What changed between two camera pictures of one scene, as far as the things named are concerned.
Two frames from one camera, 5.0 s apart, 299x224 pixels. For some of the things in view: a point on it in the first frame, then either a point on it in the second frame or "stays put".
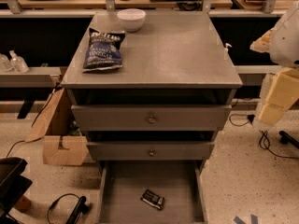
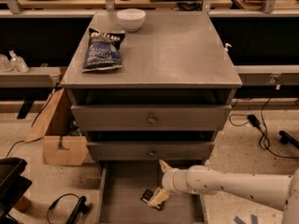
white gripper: x=286 y=44 to x=170 y=180
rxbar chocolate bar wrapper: x=153 y=199 stays put
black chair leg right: x=286 y=138 stays put
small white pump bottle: x=225 y=50 stays put
